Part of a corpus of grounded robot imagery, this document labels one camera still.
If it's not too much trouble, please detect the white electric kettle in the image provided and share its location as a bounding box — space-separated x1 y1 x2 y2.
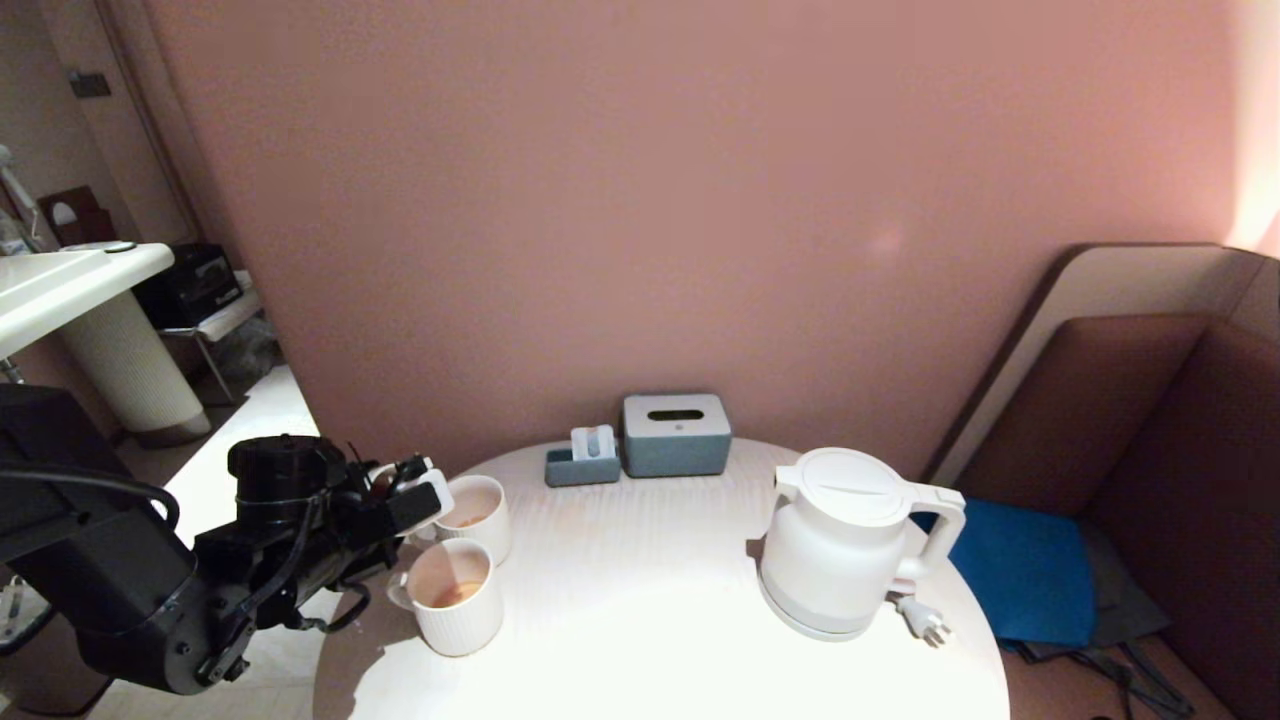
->
760 447 966 633

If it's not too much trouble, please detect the white ribbed mug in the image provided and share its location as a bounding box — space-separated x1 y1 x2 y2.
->
435 474 513 566
388 538 505 658

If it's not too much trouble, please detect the small grey sachet holder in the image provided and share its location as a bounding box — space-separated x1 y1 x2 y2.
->
545 445 623 488

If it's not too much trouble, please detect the grey plastic bag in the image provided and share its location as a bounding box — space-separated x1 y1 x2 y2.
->
215 320 283 389

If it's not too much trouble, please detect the white metal-leg rack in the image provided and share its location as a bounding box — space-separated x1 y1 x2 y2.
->
160 285 266 406

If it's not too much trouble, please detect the black box appliance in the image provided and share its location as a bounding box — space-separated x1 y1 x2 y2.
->
133 243 244 329

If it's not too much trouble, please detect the grey blue tissue box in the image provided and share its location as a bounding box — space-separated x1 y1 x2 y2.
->
622 393 733 478

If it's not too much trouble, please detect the brown waste bin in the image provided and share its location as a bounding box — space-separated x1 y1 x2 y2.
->
0 575 113 717

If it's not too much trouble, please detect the grey round kettle base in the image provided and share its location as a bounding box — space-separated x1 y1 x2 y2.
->
758 575 901 642

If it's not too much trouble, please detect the chrome sink faucet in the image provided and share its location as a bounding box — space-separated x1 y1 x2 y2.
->
0 145 46 254

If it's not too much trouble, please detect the white power plug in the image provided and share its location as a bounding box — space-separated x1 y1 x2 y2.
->
893 595 949 648

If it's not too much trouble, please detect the blue folded cloth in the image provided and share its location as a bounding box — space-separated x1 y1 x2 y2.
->
910 500 1097 649

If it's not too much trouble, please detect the brown upholstered bench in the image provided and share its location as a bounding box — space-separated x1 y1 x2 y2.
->
950 315 1280 720

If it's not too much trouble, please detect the white ribbed sink pedestal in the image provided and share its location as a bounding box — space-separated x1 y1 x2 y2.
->
57 290 213 448

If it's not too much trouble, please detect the white pedestal sink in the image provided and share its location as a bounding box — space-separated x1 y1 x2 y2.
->
0 242 176 359

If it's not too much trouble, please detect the brown wall holder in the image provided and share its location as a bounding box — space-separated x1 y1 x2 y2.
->
38 185 116 248

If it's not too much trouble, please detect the thin dark loose cable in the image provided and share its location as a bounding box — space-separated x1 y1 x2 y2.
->
1020 640 1241 720

